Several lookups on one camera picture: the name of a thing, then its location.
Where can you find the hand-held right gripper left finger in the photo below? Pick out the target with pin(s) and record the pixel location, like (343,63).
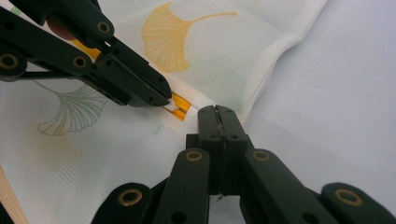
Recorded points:
(210,140)

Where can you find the white ginkgo leaf print pillowcase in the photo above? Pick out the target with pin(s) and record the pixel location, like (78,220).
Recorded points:
(218,46)

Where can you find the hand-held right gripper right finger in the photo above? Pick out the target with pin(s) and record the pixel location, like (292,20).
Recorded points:
(235,140)

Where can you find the white table mat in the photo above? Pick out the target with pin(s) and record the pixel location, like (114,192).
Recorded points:
(342,93)

